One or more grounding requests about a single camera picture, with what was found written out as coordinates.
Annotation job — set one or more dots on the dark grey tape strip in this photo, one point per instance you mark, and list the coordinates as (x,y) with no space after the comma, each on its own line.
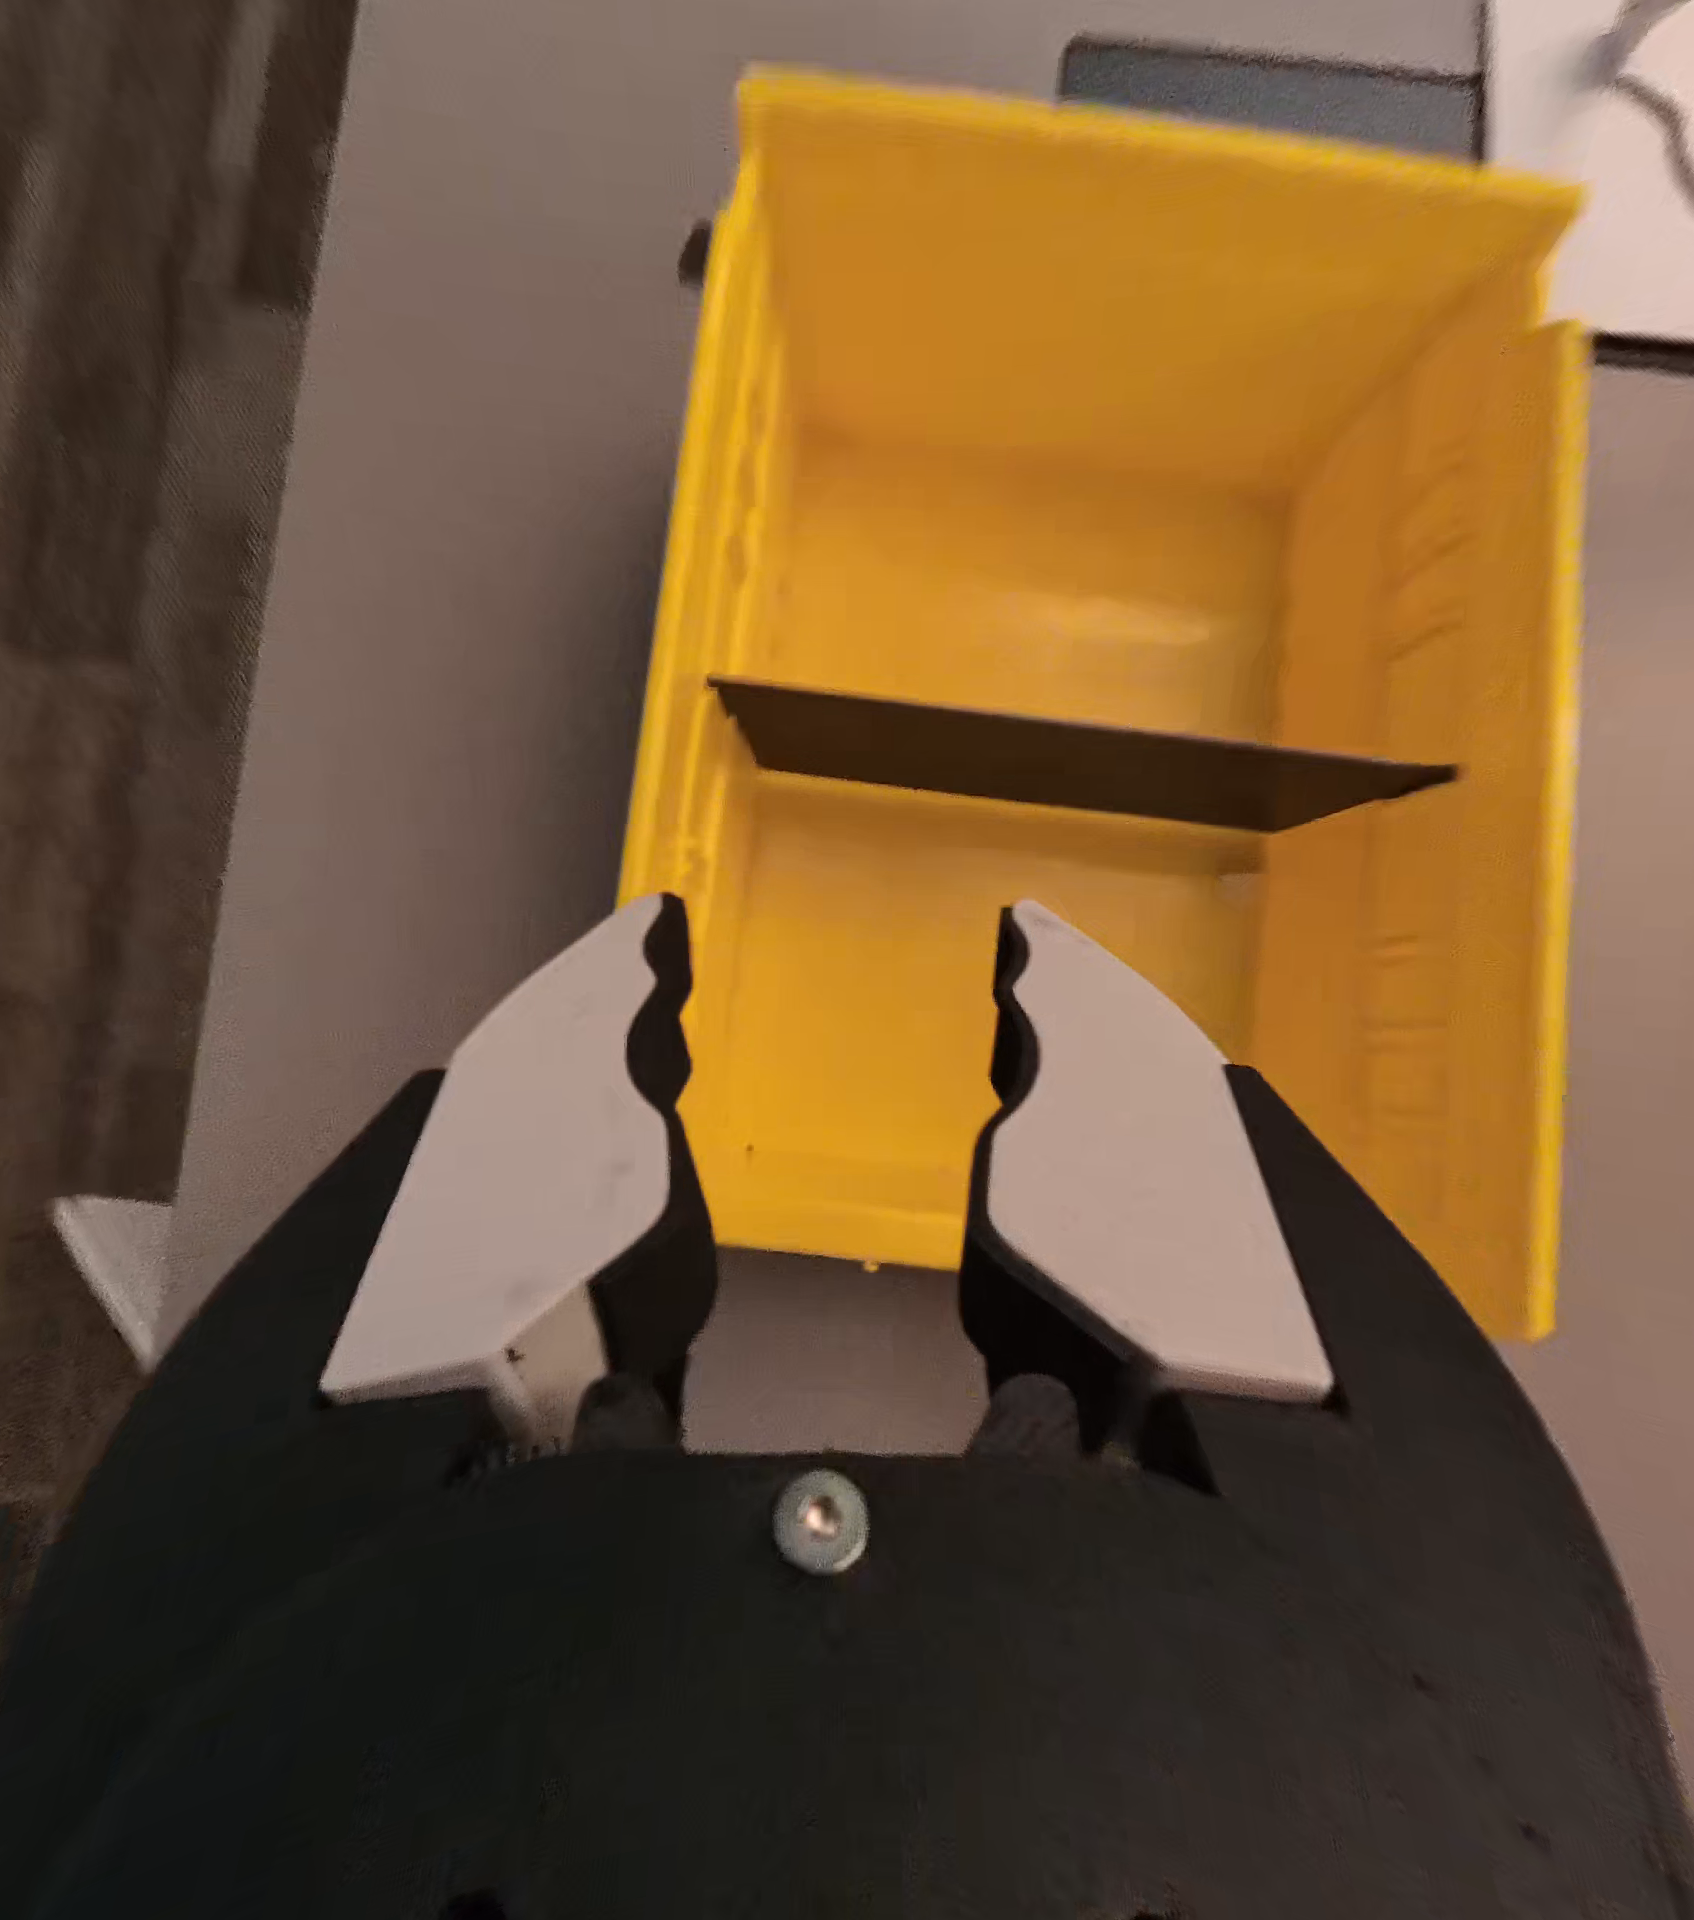
(1267,99)

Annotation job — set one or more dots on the black divider plate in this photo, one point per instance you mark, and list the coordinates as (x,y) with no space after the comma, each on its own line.
(1073,764)

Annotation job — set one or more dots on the white panel with grey lines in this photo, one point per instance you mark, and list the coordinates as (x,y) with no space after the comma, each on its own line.
(1642,151)

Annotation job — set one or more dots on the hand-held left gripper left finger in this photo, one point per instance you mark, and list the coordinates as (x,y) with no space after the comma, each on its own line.
(533,1171)

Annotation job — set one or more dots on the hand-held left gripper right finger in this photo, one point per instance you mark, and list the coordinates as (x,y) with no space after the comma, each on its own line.
(1147,1171)

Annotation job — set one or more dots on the yellow plastic bin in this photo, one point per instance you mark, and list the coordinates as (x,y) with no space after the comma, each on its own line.
(1086,495)

